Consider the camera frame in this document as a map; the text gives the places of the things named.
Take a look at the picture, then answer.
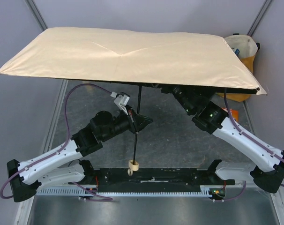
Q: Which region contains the beige folding umbrella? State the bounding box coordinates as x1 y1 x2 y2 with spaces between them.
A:
0 27 269 177

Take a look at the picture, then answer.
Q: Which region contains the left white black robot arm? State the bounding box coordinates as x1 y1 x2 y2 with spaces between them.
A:
7 106 153 203

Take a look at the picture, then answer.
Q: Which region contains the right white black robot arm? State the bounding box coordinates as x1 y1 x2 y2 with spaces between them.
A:
160 84 284 193

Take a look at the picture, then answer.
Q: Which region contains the orange razor package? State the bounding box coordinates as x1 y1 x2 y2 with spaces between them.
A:
222 107 239 122

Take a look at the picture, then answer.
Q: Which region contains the blue razor box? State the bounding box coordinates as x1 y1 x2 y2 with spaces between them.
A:
232 48 240 56

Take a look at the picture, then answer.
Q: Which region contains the mustard tote bag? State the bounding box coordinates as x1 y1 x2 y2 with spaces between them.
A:
224 34 260 103

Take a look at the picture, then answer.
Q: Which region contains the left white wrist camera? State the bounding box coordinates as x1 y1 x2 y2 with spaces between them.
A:
110 92 130 115

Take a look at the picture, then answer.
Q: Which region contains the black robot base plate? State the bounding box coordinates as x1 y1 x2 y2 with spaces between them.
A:
83 167 236 194

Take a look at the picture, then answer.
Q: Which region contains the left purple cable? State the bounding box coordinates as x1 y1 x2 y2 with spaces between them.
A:
0 83 114 202

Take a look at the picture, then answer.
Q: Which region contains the white slotted cable duct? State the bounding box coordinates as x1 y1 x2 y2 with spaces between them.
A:
36 185 227 197

